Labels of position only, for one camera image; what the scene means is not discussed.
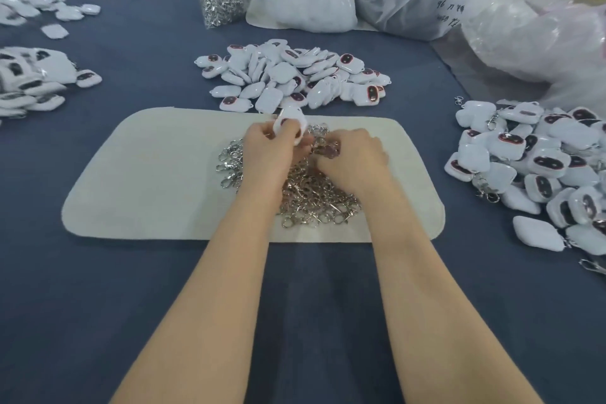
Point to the person's right hand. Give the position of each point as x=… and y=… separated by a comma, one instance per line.
x=358, y=164

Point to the person's left hand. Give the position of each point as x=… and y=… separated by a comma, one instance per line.
x=270, y=158

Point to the white fob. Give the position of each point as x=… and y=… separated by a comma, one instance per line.
x=290, y=119

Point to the person's right forearm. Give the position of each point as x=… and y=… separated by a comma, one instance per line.
x=440, y=309

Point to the person's left forearm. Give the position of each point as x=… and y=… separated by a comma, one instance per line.
x=213, y=309

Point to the cream felt work mat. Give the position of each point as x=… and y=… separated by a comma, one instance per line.
x=142, y=176

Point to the crumpled clear plastic bag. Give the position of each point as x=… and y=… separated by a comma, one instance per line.
x=542, y=39

